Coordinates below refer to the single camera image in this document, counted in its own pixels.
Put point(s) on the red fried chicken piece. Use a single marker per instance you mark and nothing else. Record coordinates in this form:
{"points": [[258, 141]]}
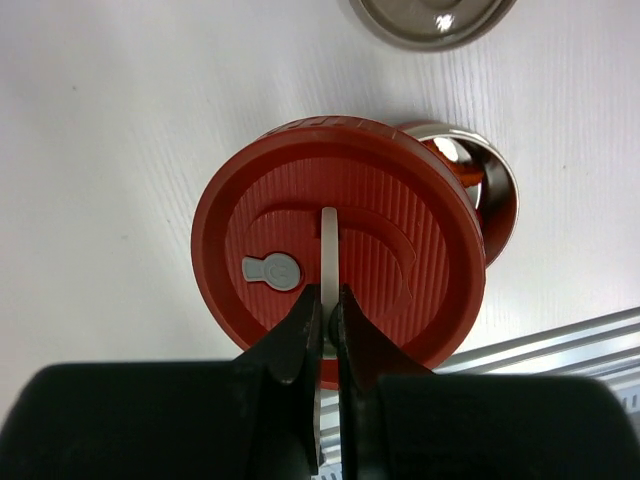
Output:
{"points": [[457, 159]]}

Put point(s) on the beige round lid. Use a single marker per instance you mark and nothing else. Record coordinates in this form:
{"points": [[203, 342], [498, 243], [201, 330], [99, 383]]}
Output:
{"points": [[429, 25]]}

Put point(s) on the red metal container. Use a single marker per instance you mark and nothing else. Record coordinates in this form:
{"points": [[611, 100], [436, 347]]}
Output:
{"points": [[496, 199]]}

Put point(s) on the red round lid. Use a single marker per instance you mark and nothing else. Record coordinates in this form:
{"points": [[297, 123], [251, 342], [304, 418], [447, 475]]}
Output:
{"points": [[342, 201]]}

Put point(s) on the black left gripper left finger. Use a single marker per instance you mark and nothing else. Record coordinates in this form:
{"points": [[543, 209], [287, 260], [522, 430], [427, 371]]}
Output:
{"points": [[254, 417]]}

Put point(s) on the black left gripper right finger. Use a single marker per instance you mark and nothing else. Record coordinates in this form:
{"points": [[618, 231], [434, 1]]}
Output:
{"points": [[400, 420]]}

